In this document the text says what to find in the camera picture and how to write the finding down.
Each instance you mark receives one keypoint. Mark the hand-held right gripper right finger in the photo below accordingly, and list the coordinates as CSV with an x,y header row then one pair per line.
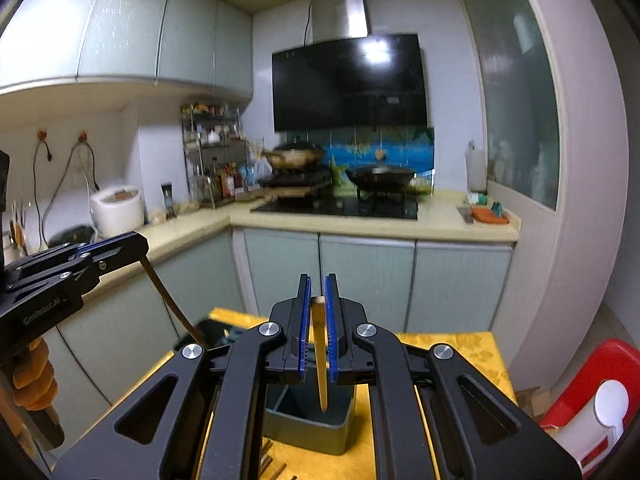
x,y
330,330

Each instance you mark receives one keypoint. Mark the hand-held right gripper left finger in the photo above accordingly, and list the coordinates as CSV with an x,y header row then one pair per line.
x,y
304,330

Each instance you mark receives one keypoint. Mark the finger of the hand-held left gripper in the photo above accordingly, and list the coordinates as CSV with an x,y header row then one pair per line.
x,y
60,282
120,250

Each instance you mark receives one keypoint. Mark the light bamboo chopstick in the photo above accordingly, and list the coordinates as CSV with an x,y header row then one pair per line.
x,y
322,360

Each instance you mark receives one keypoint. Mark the dark wooden chopstick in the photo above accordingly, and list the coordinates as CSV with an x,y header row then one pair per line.
x,y
170,305

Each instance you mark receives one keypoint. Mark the person's left hand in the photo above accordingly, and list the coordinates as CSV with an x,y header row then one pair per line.
x,y
32,375

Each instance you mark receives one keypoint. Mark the white rice cooker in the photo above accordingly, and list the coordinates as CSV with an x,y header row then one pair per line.
x,y
117,210

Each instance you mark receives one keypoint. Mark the black countertop appliance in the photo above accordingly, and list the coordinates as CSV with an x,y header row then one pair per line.
x,y
72,235

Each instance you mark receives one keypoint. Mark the wooden knife block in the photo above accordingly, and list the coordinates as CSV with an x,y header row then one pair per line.
x,y
17,232

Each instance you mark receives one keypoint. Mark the pale green base cabinets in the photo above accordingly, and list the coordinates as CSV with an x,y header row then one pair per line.
x,y
370,275

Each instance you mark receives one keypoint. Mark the small dark carton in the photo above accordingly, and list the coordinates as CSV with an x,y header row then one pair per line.
x,y
168,200

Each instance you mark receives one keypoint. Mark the black glass cooktop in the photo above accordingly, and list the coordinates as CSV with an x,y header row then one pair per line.
x,y
340,207

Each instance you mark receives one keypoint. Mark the yellow patterned tablecloth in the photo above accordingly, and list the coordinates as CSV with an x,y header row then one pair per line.
x,y
450,360

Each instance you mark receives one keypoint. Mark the metal spice rack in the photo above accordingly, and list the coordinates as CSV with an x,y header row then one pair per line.
x,y
215,160

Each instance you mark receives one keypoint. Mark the black frying pan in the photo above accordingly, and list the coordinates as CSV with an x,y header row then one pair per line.
x,y
382,176

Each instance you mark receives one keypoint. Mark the brass wok with lid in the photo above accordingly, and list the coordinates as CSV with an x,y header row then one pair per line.
x,y
295,155

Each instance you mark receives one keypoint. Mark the orange cutting board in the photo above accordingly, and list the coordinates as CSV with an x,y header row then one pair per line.
x,y
491,216

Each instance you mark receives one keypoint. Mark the white plastic jug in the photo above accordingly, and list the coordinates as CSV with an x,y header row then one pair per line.
x,y
476,167

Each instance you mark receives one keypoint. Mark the black glass range hood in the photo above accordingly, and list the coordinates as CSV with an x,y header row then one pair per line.
x,y
350,80

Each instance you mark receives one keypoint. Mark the red plastic chair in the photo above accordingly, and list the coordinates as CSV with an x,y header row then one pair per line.
x,y
585,375

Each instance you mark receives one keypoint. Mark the white plastic pitcher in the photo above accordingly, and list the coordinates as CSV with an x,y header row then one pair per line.
x,y
607,405

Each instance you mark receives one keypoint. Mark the frosted glass door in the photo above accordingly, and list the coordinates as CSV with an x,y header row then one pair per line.
x,y
515,85

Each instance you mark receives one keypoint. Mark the pale green wall cabinets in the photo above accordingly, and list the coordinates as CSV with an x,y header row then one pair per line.
x,y
125,30

